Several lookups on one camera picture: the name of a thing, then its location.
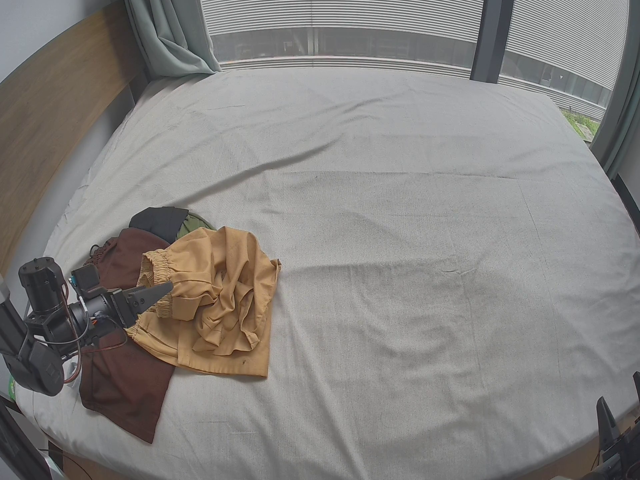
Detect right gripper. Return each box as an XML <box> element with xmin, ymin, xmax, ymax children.
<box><xmin>596</xmin><ymin>370</ymin><xmax>640</xmax><ymax>480</ymax></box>

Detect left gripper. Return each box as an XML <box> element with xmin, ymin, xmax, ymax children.
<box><xmin>67</xmin><ymin>281</ymin><xmax>174</xmax><ymax>332</ymax></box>

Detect tan shorts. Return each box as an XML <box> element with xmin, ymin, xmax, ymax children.
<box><xmin>125</xmin><ymin>226</ymin><xmax>282</xmax><ymax>380</ymax></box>

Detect bed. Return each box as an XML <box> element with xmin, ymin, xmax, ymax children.
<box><xmin>0</xmin><ymin>0</ymin><xmax>640</xmax><ymax>480</ymax></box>

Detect black garment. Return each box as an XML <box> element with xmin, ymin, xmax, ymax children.
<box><xmin>129</xmin><ymin>207</ymin><xmax>190</xmax><ymax>243</ymax></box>

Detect green garment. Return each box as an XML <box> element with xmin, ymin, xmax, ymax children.
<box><xmin>176</xmin><ymin>211</ymin><xmax>217</xmax><ymax>241</ymax></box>

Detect brown garment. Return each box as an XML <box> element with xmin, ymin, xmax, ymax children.
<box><xmin>79</xmin><ymin>228</ymin><xmax>177</xmax><ymax>445</ymax></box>

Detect grey-green curtain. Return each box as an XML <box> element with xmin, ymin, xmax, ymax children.
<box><xmin>597</xmin><ymin>28</ymin><xmax>640</xmax><ymax>175</ymax></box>
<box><xmin>117</xmin><ymin>0</ymin><xmax>222</xmax><ymax>80</ymax></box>

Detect window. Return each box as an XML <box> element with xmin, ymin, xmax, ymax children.
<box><xmin>192</xmin><ymin>0</ymin><xmax>632</xmax><ymax>146</ymax></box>

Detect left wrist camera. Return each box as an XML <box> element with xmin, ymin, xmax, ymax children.
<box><xmin>70</xmin><ymin>265</ymin><xmax>103</xmax><ymax>299</ymax></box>

